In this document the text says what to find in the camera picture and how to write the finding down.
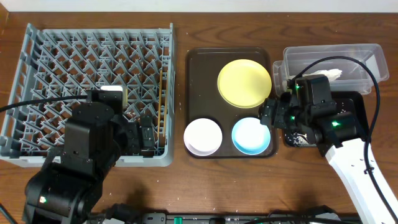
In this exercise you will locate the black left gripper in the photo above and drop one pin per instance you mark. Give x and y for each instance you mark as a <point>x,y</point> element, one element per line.
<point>135,142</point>

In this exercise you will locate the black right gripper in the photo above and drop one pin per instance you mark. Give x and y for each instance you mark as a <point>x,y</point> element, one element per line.
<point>280,107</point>

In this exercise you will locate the blue plastic bowl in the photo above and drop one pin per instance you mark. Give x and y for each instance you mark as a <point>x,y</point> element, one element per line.
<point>250,137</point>

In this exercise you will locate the yellow plastic plate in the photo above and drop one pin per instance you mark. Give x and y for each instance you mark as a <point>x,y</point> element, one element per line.
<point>244,83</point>

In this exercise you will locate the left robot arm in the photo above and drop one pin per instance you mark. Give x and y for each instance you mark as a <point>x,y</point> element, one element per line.
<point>70,182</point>

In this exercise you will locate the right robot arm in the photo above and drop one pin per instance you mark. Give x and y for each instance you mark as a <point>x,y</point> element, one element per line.
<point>309,109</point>

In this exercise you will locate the black waste tray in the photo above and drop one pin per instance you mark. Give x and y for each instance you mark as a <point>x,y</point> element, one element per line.
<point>347,101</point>

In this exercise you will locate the pile of rice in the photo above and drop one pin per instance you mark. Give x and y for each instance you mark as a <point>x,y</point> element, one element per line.
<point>296,140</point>

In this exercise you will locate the clear plastic bin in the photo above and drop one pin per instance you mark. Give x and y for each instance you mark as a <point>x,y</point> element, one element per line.
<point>353,77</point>

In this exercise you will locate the grey plastic dish rack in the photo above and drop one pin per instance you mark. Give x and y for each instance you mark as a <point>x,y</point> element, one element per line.
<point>58,65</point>

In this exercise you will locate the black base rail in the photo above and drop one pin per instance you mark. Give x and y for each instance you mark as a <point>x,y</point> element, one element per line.
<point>217,218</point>

